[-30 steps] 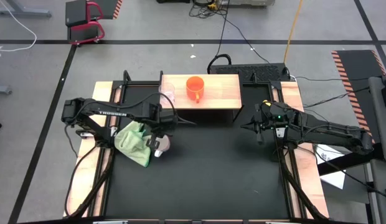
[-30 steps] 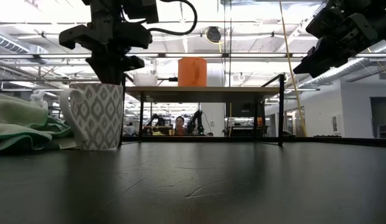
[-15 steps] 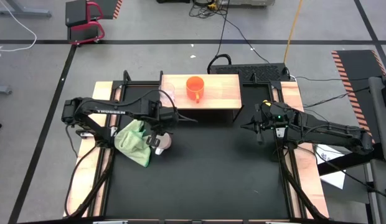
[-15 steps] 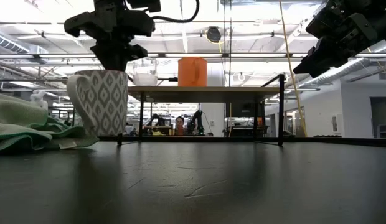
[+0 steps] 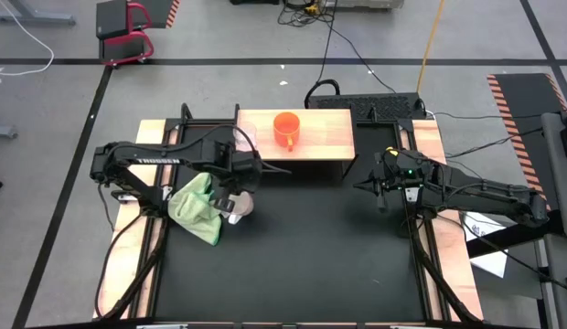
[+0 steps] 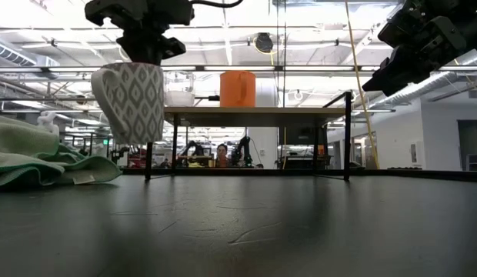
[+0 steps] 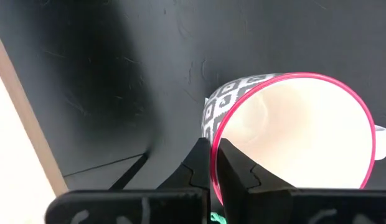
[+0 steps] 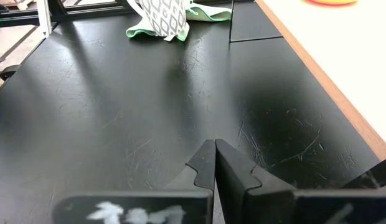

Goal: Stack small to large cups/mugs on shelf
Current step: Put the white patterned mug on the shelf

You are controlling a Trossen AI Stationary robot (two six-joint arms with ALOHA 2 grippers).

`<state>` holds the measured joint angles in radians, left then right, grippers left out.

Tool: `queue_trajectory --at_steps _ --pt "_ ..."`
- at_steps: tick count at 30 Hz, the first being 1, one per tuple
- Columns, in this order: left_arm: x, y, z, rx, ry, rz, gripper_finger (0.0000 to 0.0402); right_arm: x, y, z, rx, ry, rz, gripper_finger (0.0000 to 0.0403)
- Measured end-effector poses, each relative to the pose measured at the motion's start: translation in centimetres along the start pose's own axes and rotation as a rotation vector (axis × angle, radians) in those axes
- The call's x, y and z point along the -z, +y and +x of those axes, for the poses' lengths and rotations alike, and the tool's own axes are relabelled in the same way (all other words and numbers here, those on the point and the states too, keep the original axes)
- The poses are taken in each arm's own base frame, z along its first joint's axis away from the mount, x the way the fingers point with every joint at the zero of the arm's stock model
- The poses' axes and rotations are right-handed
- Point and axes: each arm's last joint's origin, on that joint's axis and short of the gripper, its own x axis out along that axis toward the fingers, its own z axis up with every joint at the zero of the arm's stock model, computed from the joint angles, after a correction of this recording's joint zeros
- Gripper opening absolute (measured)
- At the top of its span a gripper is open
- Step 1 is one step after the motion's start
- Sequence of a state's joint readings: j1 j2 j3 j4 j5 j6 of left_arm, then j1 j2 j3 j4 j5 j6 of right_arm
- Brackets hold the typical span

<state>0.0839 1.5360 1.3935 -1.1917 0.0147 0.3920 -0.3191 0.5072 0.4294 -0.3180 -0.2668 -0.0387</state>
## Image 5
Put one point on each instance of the clear plastic cup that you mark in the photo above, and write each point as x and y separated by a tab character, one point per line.
247	137

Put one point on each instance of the white paper sheet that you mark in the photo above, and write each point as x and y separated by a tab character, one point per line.
491	265

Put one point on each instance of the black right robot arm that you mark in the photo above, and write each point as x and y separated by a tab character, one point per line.
494	198

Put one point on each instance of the wooden shelf black frame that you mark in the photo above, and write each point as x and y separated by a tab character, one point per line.
324	137

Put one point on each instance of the wooden table side panel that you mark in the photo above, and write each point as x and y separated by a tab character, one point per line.
123	256
452	256

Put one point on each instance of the grey metal box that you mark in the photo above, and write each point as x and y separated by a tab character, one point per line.
366	3

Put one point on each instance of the grey white patterned mug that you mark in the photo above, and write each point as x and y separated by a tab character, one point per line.
244	205

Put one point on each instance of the grey metal foot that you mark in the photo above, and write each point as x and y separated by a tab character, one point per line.
2	132

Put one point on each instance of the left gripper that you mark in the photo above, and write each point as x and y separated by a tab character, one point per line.
244	171

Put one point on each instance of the yellow tag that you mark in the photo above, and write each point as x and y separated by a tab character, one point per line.
393	149

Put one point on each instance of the black metal beam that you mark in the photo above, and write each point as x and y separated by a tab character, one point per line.
516	233

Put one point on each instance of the green microfibre cloth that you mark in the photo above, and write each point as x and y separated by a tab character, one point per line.
192	215

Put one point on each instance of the red black step stool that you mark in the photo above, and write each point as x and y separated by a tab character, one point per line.
112	18

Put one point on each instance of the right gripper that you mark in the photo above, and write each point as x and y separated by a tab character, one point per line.
383	183

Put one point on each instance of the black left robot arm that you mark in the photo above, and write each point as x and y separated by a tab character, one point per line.
155	160

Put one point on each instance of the black aluminium table frame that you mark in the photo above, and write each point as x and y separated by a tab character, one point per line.
206	122

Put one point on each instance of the orange plastic mug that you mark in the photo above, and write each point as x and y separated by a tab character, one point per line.
285	128

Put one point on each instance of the black orange striped mat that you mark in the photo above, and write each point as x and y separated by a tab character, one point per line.
526	100
160	11

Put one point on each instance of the grey metal floor stand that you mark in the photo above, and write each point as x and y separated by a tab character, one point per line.
36	19

